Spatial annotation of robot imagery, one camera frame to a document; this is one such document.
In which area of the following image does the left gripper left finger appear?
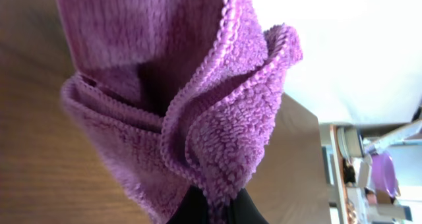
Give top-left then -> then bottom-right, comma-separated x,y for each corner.
167,186 -> 209,224

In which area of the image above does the purple microfiber cloth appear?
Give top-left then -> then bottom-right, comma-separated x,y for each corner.
57,0 -> 303,223

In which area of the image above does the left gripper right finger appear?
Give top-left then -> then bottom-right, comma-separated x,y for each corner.
227,188 -> 268,224

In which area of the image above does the purple bowl on shelf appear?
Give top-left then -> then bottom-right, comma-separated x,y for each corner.
371,151 -> 397,197

